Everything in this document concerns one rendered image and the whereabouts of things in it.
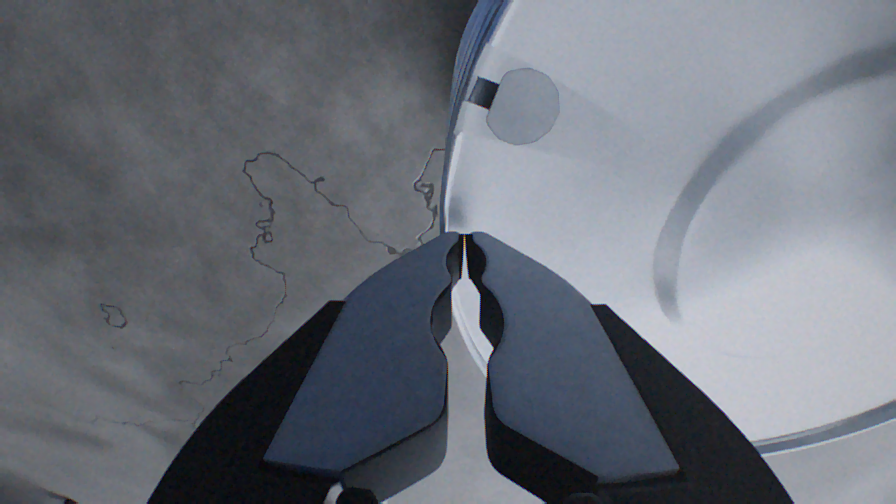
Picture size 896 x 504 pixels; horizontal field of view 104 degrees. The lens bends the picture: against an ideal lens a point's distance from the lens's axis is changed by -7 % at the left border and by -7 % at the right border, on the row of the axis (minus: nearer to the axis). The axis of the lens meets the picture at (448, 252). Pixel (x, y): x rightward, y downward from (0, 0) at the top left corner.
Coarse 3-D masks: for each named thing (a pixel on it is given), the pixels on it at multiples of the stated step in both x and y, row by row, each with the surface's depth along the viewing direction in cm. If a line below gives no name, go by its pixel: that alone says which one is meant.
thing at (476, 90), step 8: (504, 0) 10; (496, 16) 11; (488, 32) 11; (472, 72) 11; (472, 80) 11; (480, 80) 12; (488, 80) 12; (472, 88) 11; (480, 88) 12; (488, 88) 12; (496, 88) 12; (464, 96) 12; (472, 96) 12; (480, 96) 12; (488, 96) 12; (480, 104) 12; (488, 104) 12; (456, 120) 12
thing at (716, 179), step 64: (512, 0) 9; (576, 0) 10; (640, 0) 10; (704, 0) 10; (768, 0) 10; (832, 0) 10; (512, 64) 11; (576, 64) 11; (640, 64) 11; (704, 64) 11; (768, 64) 10; (832, 64) 10; (576, 128) 12; (640, 128) 12; (704, 128) 12; (768, 128) 11; (832, 128) 11; (448, 192) 12; (512, 192) 13; (576, 192) 13; (640, 192) 13; (704, 192) 12; (768, 192) 12; (832, 192) 12; (576, 256) 14; (640, 256) 14; (704, 256) 13; (768, 256) 13; (832, 256) 13; (640, 320) 16; (704, 320) 15; (768, 320) 15; (832, 320) 15; (704, 384) 18; (768, 384) 18; (832, 384) 18; (768, 448) 20
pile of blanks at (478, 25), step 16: (480, 0) 29; (496, 0) 13; (480, 16) 16; (464, 32) 30; (480, 32) 14; (464, 48) 19; (480, 48) 12; (464, 64) 16; (464, 80) 14; (448, 112) 25; (448, 128) 18; (448, 144) 13
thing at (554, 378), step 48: (480, 240) 11; (480, 288) 9; (528, 288) 9; (528, 336) 8; (576, 336) 8; (528, 384) 7; (576, 384) 7; (624, 384) 7; (528, 432) 6; (576, 432) 6; (624, 432) 6; (528, 480) 6; (576, 480) 6; (624, 480) 5
